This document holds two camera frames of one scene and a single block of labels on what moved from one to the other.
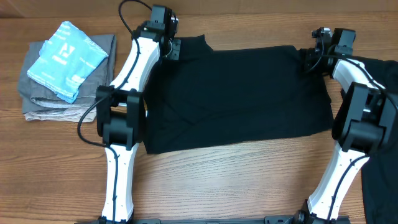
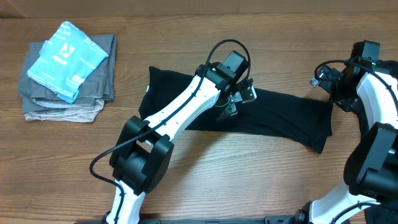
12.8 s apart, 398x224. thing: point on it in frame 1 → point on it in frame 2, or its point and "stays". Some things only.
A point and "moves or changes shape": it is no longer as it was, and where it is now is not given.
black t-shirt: x=203 y=98 moves or changes shape
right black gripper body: x=313 y=58 → x=341 y=88
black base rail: x=265 y=220 stays
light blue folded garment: x=65 y=61 stays
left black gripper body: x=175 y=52 → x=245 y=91
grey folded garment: x=35 y=94 stays
